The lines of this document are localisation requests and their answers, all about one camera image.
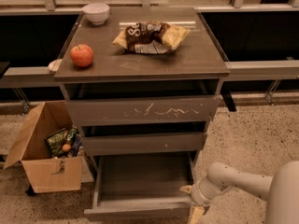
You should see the red apple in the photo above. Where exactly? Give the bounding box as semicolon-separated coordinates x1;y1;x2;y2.
70;44;93;67

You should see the cardboard box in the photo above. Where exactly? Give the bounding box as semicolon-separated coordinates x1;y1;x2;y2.
4;101;82;193

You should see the dark green can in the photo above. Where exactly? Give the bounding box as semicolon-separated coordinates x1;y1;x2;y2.
65;128;78;145

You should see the grey drawer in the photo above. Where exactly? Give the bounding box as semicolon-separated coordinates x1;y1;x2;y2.
66;95;220;126
82;121;206;156
84;152;196;222

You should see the small orange fruit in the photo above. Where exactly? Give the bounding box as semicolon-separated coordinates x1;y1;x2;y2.
62;144;71;152

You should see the grey top drawer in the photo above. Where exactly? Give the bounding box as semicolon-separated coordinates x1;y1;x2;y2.
66;95;220;126

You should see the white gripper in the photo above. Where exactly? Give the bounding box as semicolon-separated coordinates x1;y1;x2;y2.
179;177;231;224

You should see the brown yellow chip bag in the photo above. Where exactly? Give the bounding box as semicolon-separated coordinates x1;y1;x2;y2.
112;21;190;54

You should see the grey metal railing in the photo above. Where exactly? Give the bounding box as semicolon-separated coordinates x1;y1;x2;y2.
0;60;299;88

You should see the white round disc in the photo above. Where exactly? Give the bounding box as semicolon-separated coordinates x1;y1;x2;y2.
48;59;62;73

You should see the white bowl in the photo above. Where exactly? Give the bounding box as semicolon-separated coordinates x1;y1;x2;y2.
82;3;110;25

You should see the grey bottom drawer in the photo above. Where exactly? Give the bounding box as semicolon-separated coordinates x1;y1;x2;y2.
84;152;196;222

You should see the grey drawer cabinet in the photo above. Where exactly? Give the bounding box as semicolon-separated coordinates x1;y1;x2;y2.
53;6;231;185

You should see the grey middle drawer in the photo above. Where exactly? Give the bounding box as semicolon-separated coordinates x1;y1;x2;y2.
82;121;206;156

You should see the green snack bag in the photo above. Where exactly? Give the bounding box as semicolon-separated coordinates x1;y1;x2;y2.
45;128;67;157

